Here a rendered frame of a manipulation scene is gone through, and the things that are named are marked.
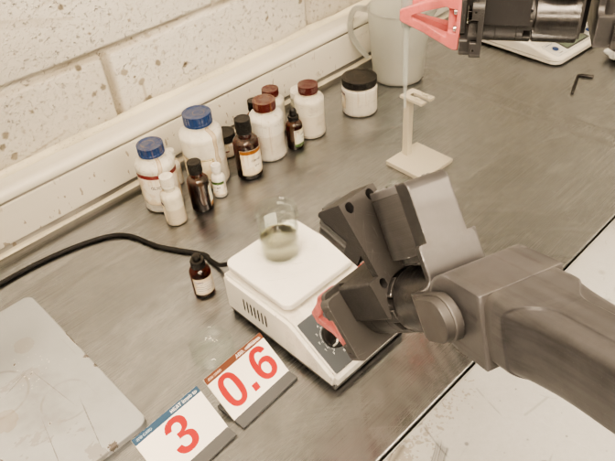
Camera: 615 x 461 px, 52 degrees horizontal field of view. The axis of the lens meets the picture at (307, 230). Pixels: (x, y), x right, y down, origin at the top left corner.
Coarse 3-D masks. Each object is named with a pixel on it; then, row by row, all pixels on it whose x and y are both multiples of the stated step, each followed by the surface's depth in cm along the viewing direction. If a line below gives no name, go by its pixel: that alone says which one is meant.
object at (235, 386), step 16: (256, 352) 76; (272, 352) 77; (240, 368) 74; (256, 368) 75; (272, 368) 76; (224, 384) 73; (240, 384) 74; (256, 384) 75; (224, 400) 72; (240, 400) 73
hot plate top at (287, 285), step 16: (304, 240) 82; (320, 240) 82; (240, 256) 81; (256, 256) 81; (304, 256) 80; (320, 256) 80; (336, 256) 80; (240, 272) 79; (256, 272) 78; (272, 272) 78; (288, 272) 78; (304, 272) 78; (320, 272) 78; (336, 272) 78; (256, 288) 77; (272, 288) 76; (288, 288) 76; (304, 288) 76; (288, 304) 74
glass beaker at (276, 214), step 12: (276, 192) 78; (264, 204) 78; (276, 204) 79; (288, 204) 78; (264, 216) 79; (276, 216) 80; (288, 216) 80; (264, 228) 76; (276, 228) 75; (288, 228) 76; (264, 240) 77; (276, 240) 76; (288, 240) 77; (264, 252) 79; (276, 252) 78; (288, 252) 78
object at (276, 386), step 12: (288, 372) 77; (276, 384) 76; (288, 384) 75; (216, 396) 72; (264, 396) 74; (276, 396) 74; (240, 408) 73; (252, 408) 73; (264, 408) 73; (240, 420) 72; (252, 420) 72
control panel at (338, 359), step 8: (304, 320) 75; (312, 320) 75; (304, 328) 74; (312, 328) 75; (320, 328) 75; (312, 336) 74; (320, 336) 75; (312, 344) 74; (320, 344) 74; (320, 352) 74; (328, 352) 74; (336, 352) 74; (344, 352) 74; (328, 360) 73; (336, 360) 74; (344, 360) 74; (336, 368) 73
